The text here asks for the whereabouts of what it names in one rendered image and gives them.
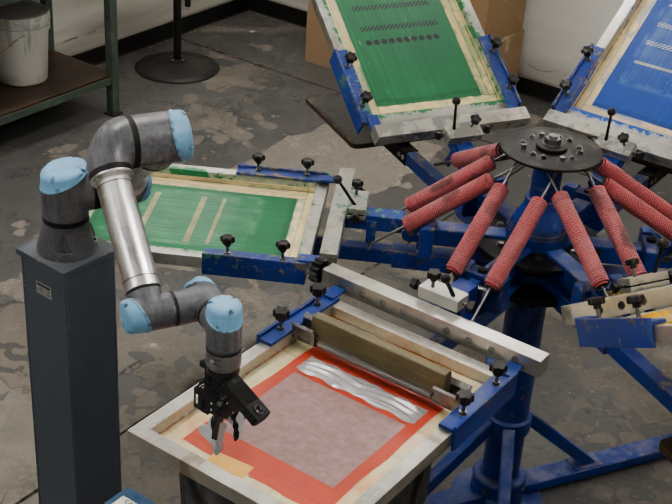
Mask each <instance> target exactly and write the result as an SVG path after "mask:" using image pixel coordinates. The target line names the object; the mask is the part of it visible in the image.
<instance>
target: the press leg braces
mask: <svg viewBox="0 0 672 504"><path fill-rule="evenodd" d="M530 412H531V414H532V420H531V426H530V427H531V428H532V429H534V430H535V431H536V432H538V433H539V434H540V435H542V436H543V437H545V438H546V439H547V440H549V441H550V442H551V443H553V444H554V445H556V446H557V447H558V448H560V449H561V450H562V451H564V452H565V453H566V454H568V455H569V456H571V457H570V458H566V460H567V461H568V462H569V463H570V464H571V465H572V466H573V468H574V469H575V470H576V471H581V470H585V469H589V468H593V467H597V466H601V465H603V464H604V463H603V462H602V461H601V460H600V459H599V458H598V457H597V456H596V455H595V454H594V453H593V452H589V453H587V452H585V451H584V450H583V449H581V448H580V447H579V446H577V445H576V444H575V443H573V442H572V441H571V440H569V439H568V438H567V437H565V436H564V435H563V434H561V433H560V432H559V431H557V430H556V429H555V428H553V427H552V426H551V425H549V424H548V423H546V422H545V421H544V420H542V419H541V418H540V417H538V416H537V415H536V414H534V413H533V412H532V411H530ZM492 426H493V424H492V423H491V422H490V421H489V420H487V421H486V422H485V423H484V424H483V425H482V426H481V427H480V428H479V429H478V430H476V431H475V432H474V433H473V434H472V435H471V436H470V437H469V438H468V439H467V440H466V441H465V442H464V443H462V444H461V445H460V446H459V447H458V448H457V449H456V450H455V451H450V452H449V453H448V454H447V455H446V456H444V457H443V458H442V459H441V460H440V461H439V462H438V463H437V464H436V465H435V466H434V467H433V468H432V469H431V472H430V479H429V483H428V489H427V496H428V495H429V494H430V493H431V492H432V491H433V490H434V489H435V488H436V487H437V486H438V485H439V484H440V483H441V482H442V481H443V480H444V479H445V478H446V477H447V476H449V475H450V474H451V473H452V472H453V471H454V470H455V469H456V468H457V467H458V466H459V465H460V464H461V463H462V462H463V461H464V460H465V459H466V458H467V457H468V456H469V455H470V454H471V453H472V452H473V451H474V450H476V449H477V448H478V447H479V446H480V445H481V444H482V443H483V442H484V441H485V440H486V439H487V438H488V437H489V436H490V435H491V433H492ZM514 443H515V430H508V429H503V431H502V439H501V456H500V471H499V485H498V498H497V504H510V503H511V490H512V476H513V460H514ZM427 496H426V497H427Z"/></svg>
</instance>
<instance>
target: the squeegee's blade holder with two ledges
mask: <svg viewBox="0 0 672 504"><path fill-rule="evenodd" d="M317 346H319V347H321V348H323V349H325V350H327V351H329V352H331V353H334V354H336V355H338V356H340V357H342V358H344V359H347V360H349V361H351V362H353V363H355V364H357V365H360V366H362V367H364V368H366V369H368V370H370V371H372V372H375V373H377V374H379V375H381V376H383V377H385V378H388V379H390V380H392V381H394V382H396V383H398V384H401V385H403V386H405V387H407V388H409V389H411V390H414V391H416V392H418V393H420V394H422V395H424V396H426V397H429V398H430V397H431V396H432V395H433V392H431V391H429V390H426V389H424V388H422V387H420V386H418V385H416V384H413V383H411V382H409V381H407V380H405V379H403V378H400V377H398V376H396V375H394V374H392V373H389V372H387V371H385V370H383V369H381V368H379V367H376V366H374V365H372V364H370V363H368V362H366V361H363V360H361V359H359V358H357V357H355V356H353V355H350V354H348V353H346V352H344V351H342V350H339V349H337V348H335V347H333V346H331V345H329V344H326V343H324V342H322V341H319V342H317Z"/></svg>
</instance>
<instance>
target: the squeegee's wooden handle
mask: <svg viewBox="0 0 672 504"><path fill-rule="evenodd" d="M311 330H313V331H314V332H316V340H315V342H319V341H322V342H324V343H326V344H329V345H331V346H333V347H335V348H337V349H339V350H342V351H344V352H346V353H348V354H350V355H353V356H355V357H357V358H359V359H361V360H363V361H366V362H368V363H370V364H372V365H374V366H376V367H379V368H381V369H383V370H385V371H387V372H389V373H392V374H394V375H396V376H398V377H400V378H403V379H405V380H407V381H409V382H411V383H413V384H416V385H418V386H420V387H422V388H424V389H426V390H429V391H431V392H433V395H434V390H433V386H435V387H438V388H440V389H442V390H444V391H446V392H449V390H450V383H451V375H452V372H451V370H448V369H446V368H444V367H442V366H439V365H437V364H435V363H433V362H430V361H428V360H426V359H424V358H422V357H419V356H417V355H415V354H413V353H410V352H408V351H406V350H404V349H401V348H399V347H397V346H395V345H392V344H390V343H388V342H386V341H383V340H381V339H379V338H377V337H374V336H372V335H370V334H368V333H365V332H363V331H361V330H359V329H357V328H354V327H352V326H350V325H348V324H345V323H343V322H341V321H339V320H336V319H334V318H332V317H330V316H327V315H325V314H323V313H321V312H317V313H316V314H314V315H313V317H312V329H311ZM433 395H432V396H433Z"/></svg>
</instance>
